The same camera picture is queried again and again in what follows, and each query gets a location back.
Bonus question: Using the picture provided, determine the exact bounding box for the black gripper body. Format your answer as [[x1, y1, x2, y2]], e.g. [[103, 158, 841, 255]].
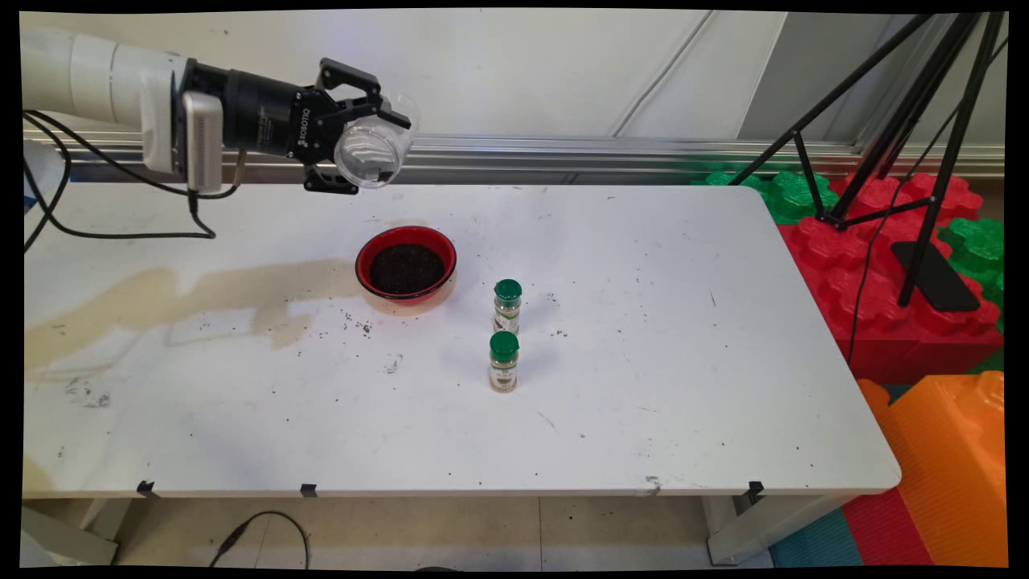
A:
[[187, 60, 348, 162]]

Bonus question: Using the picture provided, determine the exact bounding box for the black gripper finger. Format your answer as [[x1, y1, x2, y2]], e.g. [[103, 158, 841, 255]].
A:
[[303, 157, 360, 196], [314, 58, 412, 129]]

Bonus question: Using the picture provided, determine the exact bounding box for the clear plastic jar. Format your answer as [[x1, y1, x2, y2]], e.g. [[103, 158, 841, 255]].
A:
[[334, 92, 421, 191]]

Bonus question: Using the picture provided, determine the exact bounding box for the red bowl with black seeds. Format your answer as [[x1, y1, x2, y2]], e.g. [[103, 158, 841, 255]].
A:
[[355, 225, 458, 306]]

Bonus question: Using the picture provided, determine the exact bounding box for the spice jar with green lid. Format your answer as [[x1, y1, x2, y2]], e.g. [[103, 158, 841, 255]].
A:
[[488, 331, 521, 394], [493, 278, 524, 335]]

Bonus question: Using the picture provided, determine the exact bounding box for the white table leg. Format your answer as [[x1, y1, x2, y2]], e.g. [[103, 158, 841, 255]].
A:
[[23, 499, 133, 566], [703, 492, 853, 565]]

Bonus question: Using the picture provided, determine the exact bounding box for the black tripod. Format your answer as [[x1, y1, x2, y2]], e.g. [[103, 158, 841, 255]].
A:
[[728, 12, 1008, 310]]

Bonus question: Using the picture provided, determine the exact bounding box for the teal floor mat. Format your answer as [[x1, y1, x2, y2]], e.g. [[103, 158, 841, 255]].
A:
[[768, 507, 865, 568]]

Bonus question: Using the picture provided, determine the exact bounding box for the black flat pad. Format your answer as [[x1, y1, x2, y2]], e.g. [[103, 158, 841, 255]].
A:
[[890, 240, 982, 314]]

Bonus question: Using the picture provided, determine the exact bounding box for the red floor mat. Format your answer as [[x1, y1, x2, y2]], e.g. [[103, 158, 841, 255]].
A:
[[840, 487, 933, 568]]

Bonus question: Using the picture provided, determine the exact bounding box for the orange plastic block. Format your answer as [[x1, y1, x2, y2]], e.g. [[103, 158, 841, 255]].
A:
[[856, 370, 1008, 568]]

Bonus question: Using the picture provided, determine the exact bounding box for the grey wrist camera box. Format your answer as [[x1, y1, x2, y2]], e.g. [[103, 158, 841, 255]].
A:
[[141, 68, 223, 195]]

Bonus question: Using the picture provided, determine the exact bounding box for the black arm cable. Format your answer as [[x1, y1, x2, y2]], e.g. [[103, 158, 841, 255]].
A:
[[23, 111, 242, 254]]

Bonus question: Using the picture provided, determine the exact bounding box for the aluminium rail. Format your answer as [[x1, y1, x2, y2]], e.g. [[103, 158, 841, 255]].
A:
[[24, 129, 1006, 184]]

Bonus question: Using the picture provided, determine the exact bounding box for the black floor cable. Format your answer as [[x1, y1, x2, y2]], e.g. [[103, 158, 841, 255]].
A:
[[209, 511, 311, 569]]

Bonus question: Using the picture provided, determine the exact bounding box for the thin black tripod cable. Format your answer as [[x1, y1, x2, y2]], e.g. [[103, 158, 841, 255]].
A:
[[846, 36, 1008, 364]]

